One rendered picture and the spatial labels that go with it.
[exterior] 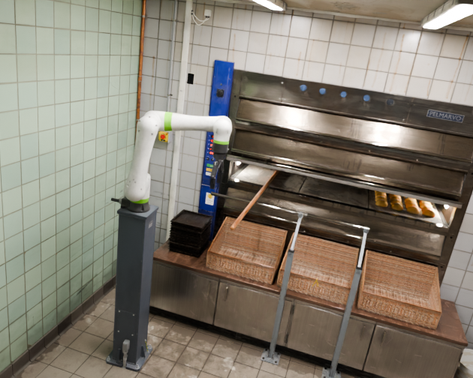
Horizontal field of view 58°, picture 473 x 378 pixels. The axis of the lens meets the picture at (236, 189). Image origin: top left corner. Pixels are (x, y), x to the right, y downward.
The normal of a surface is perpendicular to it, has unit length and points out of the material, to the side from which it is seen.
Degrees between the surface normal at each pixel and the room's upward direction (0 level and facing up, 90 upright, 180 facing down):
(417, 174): 69
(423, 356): 94
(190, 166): 90
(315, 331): 88
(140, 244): 90
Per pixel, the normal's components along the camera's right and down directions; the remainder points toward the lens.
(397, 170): -0.22, -0.05
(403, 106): -0.29, 0.29
